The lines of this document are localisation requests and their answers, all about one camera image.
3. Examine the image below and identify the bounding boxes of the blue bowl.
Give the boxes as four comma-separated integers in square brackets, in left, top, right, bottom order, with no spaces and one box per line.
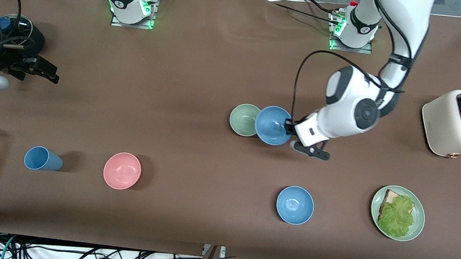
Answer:
[274,185,316,227]
[253,104,295,147]

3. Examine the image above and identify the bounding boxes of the pale green bowl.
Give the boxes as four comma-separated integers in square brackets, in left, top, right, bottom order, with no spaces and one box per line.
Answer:
[228,103,263,138]

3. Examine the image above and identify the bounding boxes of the pink bowl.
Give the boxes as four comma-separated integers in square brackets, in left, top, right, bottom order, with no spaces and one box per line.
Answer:
[102,151,143,192]

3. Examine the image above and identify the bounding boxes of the glass lid blue knob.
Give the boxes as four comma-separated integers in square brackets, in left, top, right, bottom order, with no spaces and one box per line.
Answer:
[0,12,35,46]

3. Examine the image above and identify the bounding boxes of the blue cup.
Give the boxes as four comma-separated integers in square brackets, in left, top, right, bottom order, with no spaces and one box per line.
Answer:
[23,145,64,173]

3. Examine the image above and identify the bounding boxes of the white toast slice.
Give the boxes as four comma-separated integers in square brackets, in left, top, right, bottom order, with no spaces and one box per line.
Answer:
[378,189,417,223]

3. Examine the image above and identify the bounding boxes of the brown table cover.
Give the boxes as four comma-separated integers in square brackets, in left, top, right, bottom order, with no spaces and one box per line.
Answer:
[0,0,461,259]

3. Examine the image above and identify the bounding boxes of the green lettuce leaf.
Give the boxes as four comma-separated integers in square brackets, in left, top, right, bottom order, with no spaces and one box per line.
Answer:
[377,194,417,240]

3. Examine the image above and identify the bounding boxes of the cream white toaster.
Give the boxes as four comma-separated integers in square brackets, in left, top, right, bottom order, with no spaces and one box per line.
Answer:
[418,86,461,159]

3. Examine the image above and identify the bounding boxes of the pale green plate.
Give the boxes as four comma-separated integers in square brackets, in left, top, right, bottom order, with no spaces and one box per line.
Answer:
[368,184,428,244]

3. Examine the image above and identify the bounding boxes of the black pot blue handle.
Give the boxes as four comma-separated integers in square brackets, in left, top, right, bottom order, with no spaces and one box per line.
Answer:
[0,15,47,61]

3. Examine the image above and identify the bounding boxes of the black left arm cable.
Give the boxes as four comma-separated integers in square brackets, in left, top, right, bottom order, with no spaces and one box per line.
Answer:
[289,48,406,134]

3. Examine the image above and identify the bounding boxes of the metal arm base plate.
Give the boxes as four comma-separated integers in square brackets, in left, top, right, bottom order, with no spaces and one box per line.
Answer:
[110,0,159,30]
[328,11,377,55]

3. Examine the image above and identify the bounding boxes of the thin black cable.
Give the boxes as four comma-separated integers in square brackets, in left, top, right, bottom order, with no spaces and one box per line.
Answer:
[261,0,342,25]

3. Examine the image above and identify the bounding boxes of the small metal bracket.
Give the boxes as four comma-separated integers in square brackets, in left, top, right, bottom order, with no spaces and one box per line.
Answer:
[202,244,227,258]

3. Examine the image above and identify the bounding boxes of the teal cable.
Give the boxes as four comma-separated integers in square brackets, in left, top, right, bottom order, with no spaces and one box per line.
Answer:
[0,234,18,259]

